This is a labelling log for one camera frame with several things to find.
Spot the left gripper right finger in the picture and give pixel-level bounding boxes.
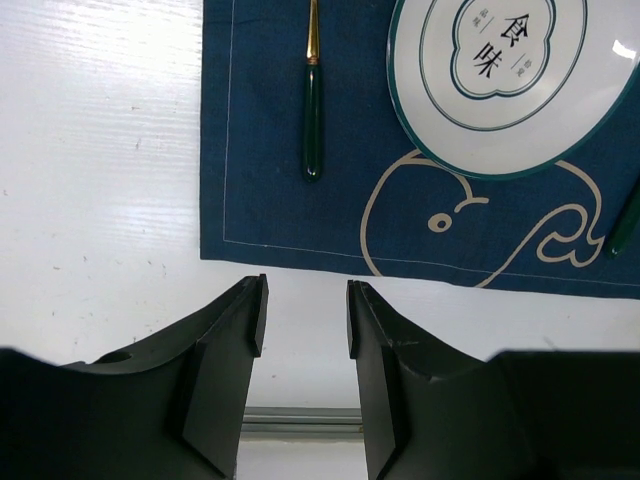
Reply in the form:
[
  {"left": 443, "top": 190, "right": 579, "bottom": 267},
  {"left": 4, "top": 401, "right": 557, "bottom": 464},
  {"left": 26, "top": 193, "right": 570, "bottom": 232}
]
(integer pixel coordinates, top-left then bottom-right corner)
[{"left": 346, "top": 281, "right": 639, "bottom": 479}]

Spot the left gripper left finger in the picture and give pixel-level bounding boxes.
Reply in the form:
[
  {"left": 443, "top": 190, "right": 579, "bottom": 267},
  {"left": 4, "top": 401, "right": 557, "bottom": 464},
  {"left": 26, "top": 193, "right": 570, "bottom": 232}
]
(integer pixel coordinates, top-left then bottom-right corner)
[{"left": 1, "top": 275, "right": 268, "bottom": 479}]

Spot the blue fish placemat cloth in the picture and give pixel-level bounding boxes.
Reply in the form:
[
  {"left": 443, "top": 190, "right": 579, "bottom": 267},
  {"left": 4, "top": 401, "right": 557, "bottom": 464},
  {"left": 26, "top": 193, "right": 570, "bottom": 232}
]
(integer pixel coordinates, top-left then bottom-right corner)
[{"left": 200, "top": 1, "right": 639, "bottom": 299}]

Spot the gold knife green handle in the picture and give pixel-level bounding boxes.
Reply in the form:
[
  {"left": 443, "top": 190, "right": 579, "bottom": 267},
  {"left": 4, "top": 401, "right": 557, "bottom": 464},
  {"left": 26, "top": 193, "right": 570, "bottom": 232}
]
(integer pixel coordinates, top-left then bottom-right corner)
[{"left": 604, "top": 180, "right": 640, "bottom": 258}]

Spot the white plate with rings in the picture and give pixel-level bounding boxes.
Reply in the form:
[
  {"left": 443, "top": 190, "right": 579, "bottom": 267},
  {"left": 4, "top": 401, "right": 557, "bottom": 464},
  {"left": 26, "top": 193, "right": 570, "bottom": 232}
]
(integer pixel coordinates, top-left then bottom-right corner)
[{"left": 386, "top": 0, "right": 639, "bottom": 180}]

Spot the gold fork green handle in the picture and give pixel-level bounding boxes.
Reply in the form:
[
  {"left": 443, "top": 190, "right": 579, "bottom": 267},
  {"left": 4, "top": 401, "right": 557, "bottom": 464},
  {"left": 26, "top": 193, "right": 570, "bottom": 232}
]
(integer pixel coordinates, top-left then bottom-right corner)
[{"left": 301, "top": 0, "right": 323, "bottom": 183}]

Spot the aluminium front rail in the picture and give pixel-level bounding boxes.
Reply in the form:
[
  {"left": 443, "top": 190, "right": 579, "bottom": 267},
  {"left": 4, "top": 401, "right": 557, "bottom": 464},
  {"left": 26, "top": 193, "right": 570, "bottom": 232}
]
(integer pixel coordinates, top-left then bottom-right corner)
[{"left": 241, "top": 407, "right": 363, "bottom": 441}]

